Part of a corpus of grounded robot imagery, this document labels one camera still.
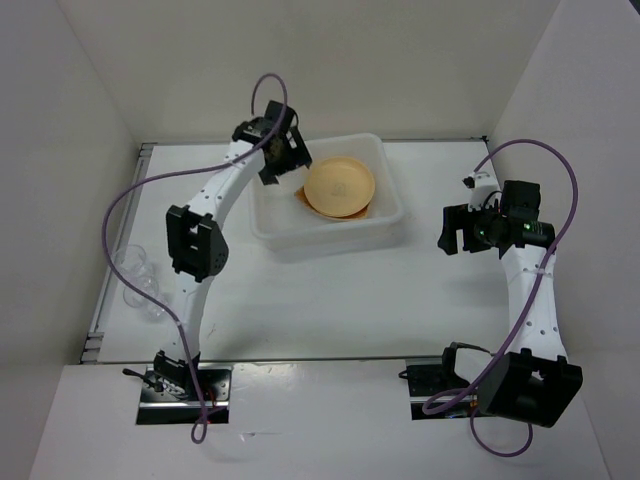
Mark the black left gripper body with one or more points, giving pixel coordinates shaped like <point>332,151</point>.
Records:
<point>285,160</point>

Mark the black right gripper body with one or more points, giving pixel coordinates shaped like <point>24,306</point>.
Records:
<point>484,219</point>

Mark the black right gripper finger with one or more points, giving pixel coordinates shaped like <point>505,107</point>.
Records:
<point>471,243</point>
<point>447,241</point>

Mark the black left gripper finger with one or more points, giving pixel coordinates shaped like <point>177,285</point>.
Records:
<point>299,152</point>
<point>269,175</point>

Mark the triangular woven bamboo basket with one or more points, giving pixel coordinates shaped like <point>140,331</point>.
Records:
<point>301,197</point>

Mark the yellow bear plate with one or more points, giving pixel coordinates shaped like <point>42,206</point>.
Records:
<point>360,215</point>
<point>339,187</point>

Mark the clear plastic cup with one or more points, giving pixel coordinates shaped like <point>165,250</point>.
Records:
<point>149,285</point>
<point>132,262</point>

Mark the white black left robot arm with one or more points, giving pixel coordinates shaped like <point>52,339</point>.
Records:
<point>199,252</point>

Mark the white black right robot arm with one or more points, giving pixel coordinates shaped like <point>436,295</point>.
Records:
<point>533,381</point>

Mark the translucent white plastic bin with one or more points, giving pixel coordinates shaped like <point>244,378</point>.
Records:
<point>284,225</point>

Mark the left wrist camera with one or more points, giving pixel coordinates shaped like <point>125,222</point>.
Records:
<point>253,131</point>

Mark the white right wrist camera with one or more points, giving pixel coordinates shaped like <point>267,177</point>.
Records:
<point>482,185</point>

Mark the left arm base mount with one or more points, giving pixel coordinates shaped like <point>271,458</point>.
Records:
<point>162,404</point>

